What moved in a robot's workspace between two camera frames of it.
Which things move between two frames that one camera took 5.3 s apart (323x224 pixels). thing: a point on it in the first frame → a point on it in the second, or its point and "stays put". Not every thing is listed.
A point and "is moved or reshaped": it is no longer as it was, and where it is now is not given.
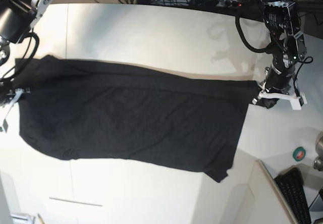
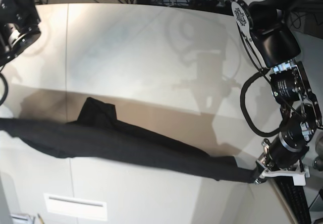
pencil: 41,218 stays put
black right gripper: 278,76 → 286,150
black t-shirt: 75,109 is moved or reshaped
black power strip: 215,2 stays put
